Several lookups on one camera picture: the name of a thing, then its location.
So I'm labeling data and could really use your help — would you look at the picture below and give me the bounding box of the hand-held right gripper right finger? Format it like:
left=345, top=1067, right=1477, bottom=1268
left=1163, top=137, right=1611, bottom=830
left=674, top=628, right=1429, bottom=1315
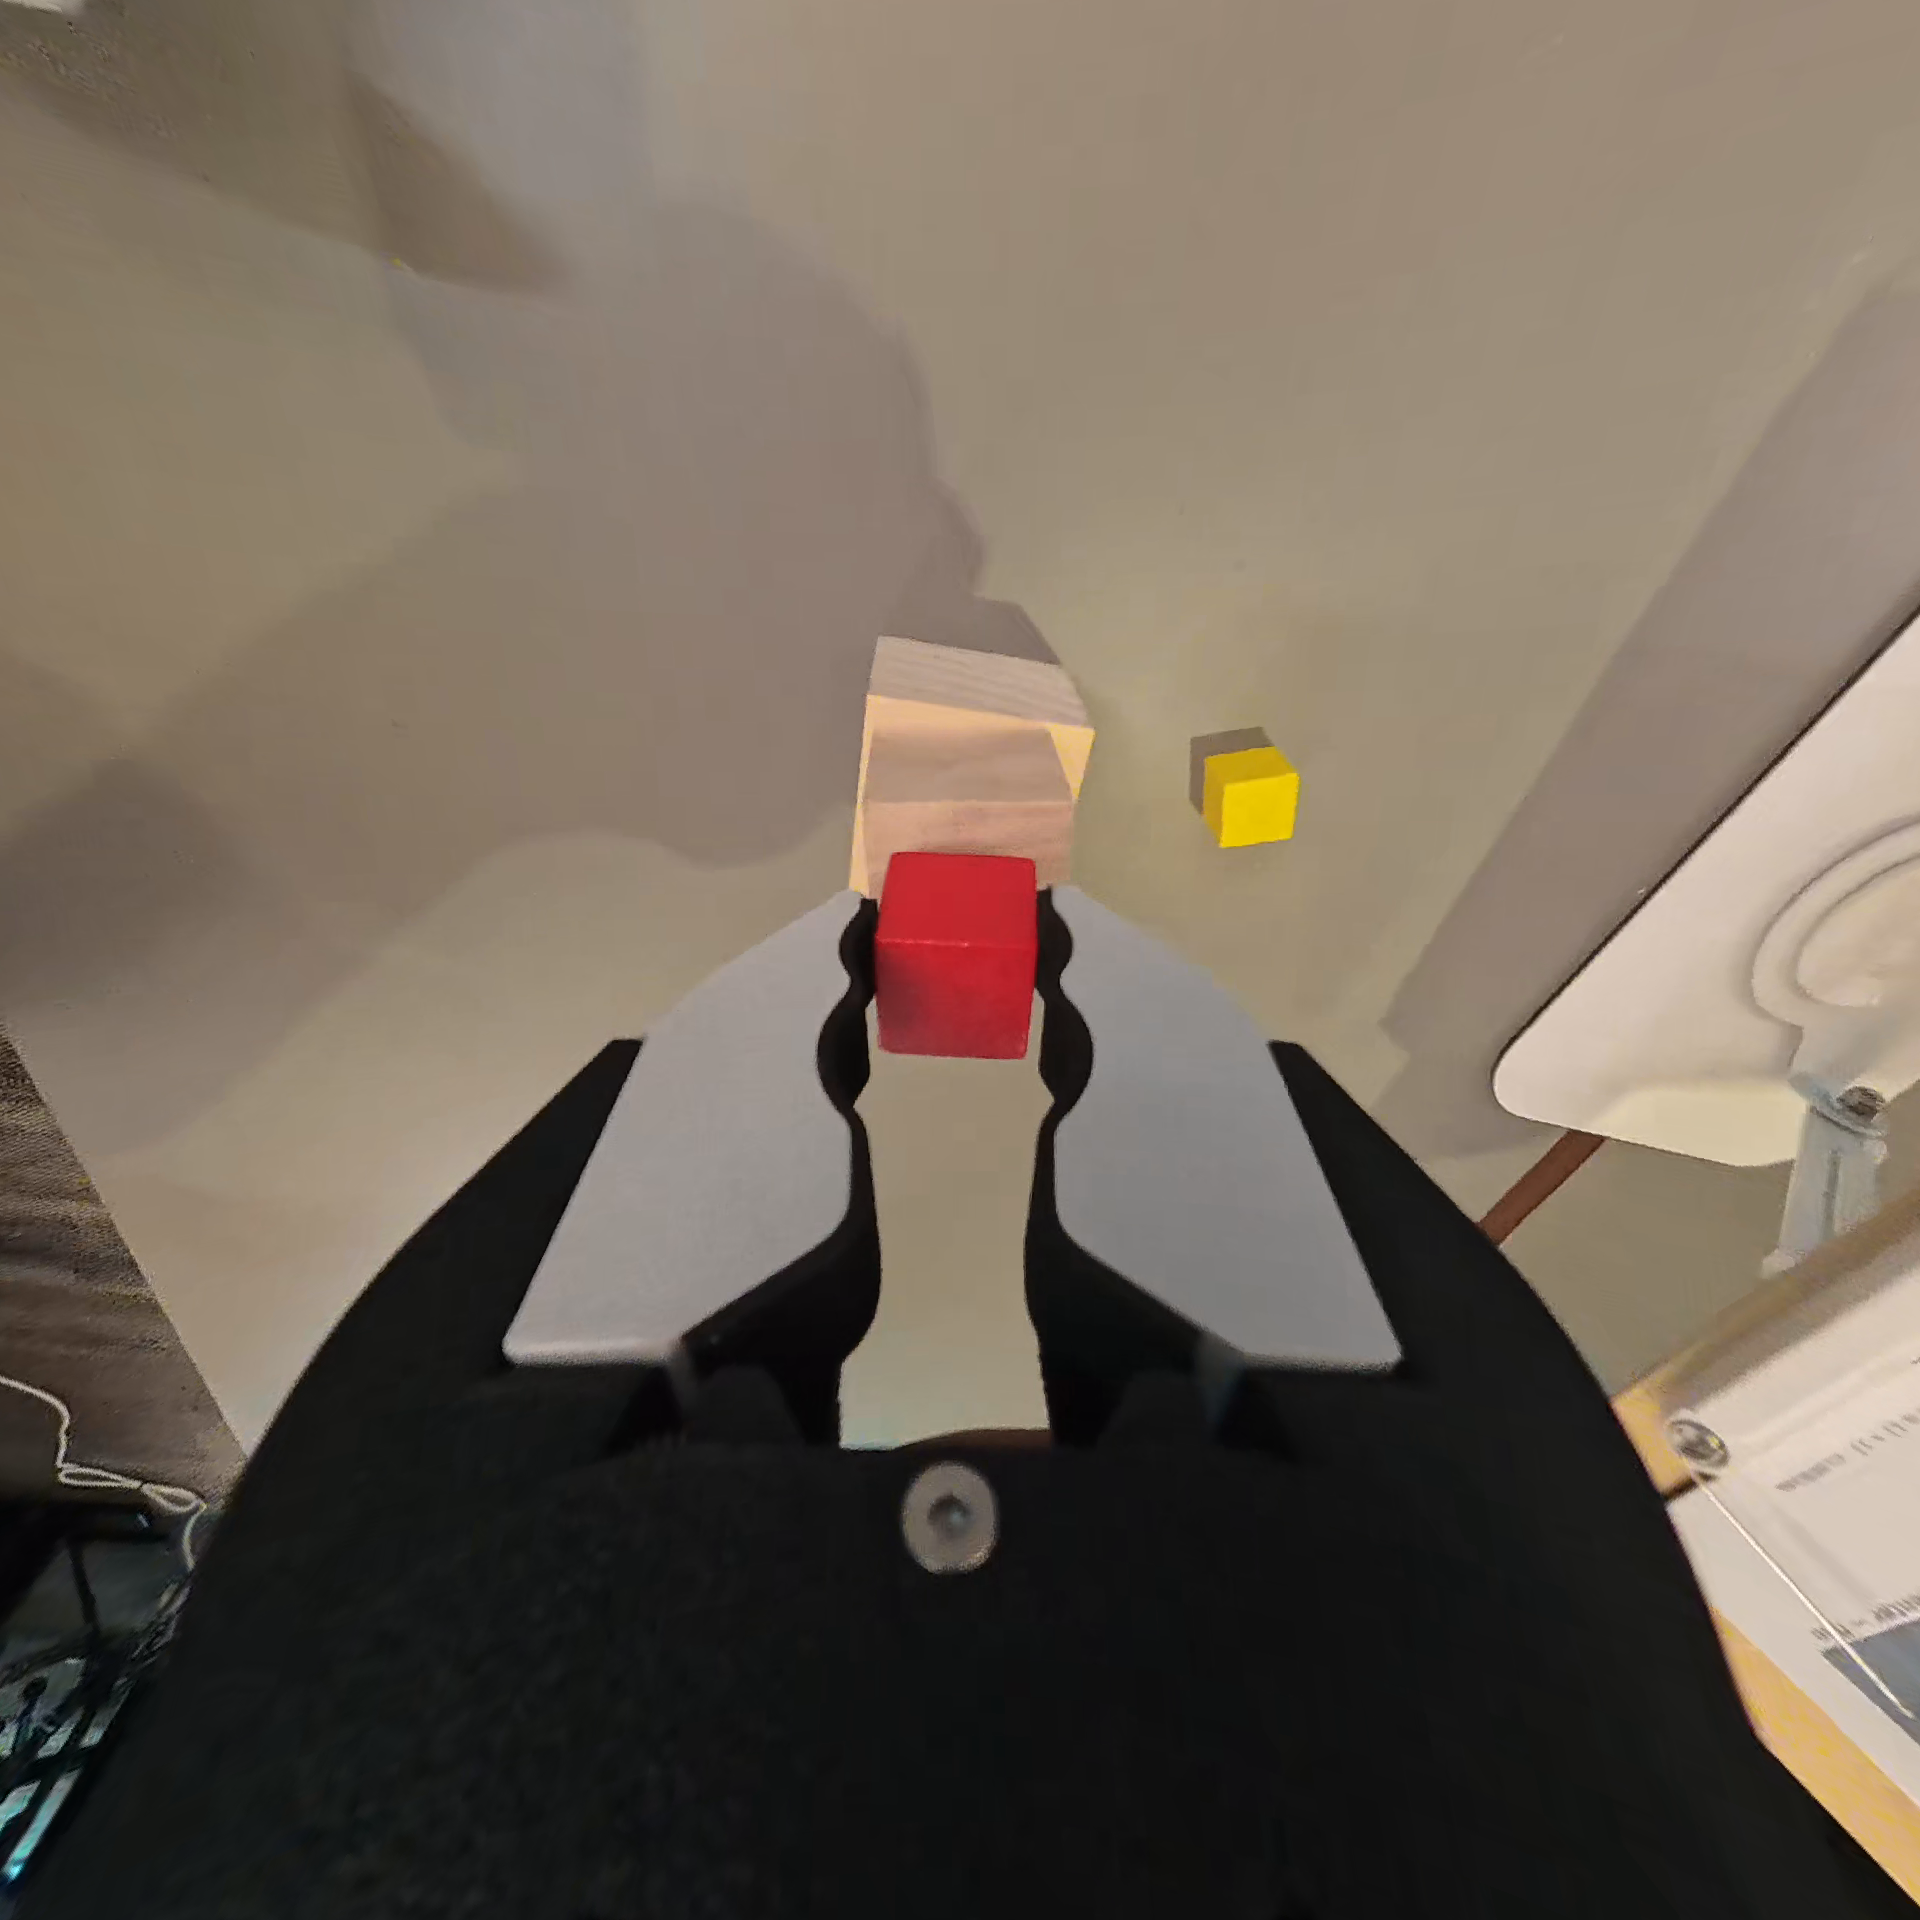
left=1029, top=890, right=1411, bottom=1383

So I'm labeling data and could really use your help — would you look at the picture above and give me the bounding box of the wooden display board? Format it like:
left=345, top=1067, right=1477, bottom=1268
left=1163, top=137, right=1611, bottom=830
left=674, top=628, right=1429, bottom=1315
left=1614, top=1156, right=1920, bottom=1818

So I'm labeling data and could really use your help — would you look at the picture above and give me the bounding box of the yellow wooden cube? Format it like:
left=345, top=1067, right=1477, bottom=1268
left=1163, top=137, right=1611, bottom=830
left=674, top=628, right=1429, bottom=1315
left=1187, top=728, right=1305, bottom=855

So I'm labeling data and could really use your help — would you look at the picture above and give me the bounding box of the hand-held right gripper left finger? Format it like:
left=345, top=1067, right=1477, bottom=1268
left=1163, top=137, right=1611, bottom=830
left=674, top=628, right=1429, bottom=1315
left=501, top=890, right=886, bottom=1383

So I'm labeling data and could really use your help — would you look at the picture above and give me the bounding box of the white instruction sheet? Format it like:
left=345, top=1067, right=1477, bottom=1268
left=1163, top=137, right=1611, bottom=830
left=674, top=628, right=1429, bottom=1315
left=1666, top=1323, right=1920, bottom=1742

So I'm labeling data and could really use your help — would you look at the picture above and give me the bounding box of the medium wooden cube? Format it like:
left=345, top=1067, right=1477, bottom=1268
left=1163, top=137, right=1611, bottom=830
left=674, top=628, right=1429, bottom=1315
left=854, top=635, right=1097, bottom=898

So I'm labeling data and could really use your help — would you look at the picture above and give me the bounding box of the white folding stand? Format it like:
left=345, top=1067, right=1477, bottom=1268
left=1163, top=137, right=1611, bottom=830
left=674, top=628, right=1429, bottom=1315
left=1491, top=604, right=1920, bottom=1294

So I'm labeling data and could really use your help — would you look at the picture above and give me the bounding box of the red wooden cube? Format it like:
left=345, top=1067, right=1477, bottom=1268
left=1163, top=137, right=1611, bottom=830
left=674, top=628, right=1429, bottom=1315
left=872, top=853, right=1044, bottom=1060

